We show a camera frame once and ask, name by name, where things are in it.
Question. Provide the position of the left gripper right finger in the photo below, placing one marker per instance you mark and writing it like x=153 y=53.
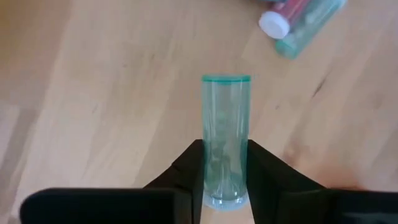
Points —
x=295 y=203

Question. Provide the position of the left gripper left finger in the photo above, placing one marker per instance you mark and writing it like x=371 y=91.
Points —
x=109 y=207

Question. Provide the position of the green transparent vial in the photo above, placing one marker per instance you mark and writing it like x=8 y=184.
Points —
x=314 y=28
x=226 y=124

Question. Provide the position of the red vial with white cap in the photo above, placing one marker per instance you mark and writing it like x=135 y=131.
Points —
x=275 y=25

